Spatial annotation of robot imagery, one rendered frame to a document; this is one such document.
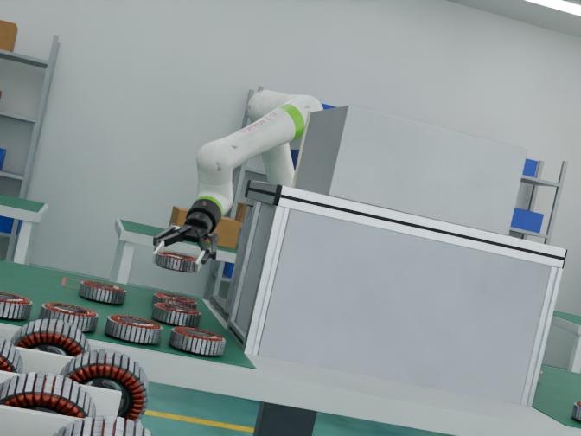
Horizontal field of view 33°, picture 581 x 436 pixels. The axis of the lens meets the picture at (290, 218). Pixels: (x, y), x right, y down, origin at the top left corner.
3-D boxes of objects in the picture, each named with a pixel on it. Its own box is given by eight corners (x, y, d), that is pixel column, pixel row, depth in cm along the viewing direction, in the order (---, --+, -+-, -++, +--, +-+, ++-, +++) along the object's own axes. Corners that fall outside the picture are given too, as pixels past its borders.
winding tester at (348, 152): (290, 189, 252) (308, 110, 251) (448, 224, 261) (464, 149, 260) (327, 195, 214) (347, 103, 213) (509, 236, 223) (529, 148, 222)
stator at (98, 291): (81, 299, 232) (85, 285, 232) (74, 291, 243) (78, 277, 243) (127, 307, 236) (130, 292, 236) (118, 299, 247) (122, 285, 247)
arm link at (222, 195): (238, 208, 301) (203, 202, 303) (238, 171, 294) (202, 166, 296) (224, 231, 289) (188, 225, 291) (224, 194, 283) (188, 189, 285)
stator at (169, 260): (161, 262, 272) (163, 249, 271) (200, 271, 270) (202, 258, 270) (150, 266, 260) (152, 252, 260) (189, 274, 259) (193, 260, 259)
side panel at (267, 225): (226, 330, 237) (254, 199, 236) (238, 332, 238) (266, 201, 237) (243, 353, 210) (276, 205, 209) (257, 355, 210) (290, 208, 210)
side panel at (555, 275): (473, 377, 251) (501, 253, 250) (483, 379, 251) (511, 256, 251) (520, 404, 223) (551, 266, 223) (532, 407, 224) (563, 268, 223)
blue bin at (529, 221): (482, 221, 966) (486, 202, 966) (520, 230, 975) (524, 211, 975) (500, 224, 925) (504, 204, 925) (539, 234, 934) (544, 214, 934)
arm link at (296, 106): (302, 123, 328) (298, 87, 323) (333, 128, 320) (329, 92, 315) (267, 141, 315) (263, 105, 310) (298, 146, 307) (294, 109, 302)
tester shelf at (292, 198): (244, 196, 252) (247, 179, 252) (486, 250, 266) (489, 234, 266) (276, 206, 209) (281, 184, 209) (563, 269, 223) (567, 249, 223)
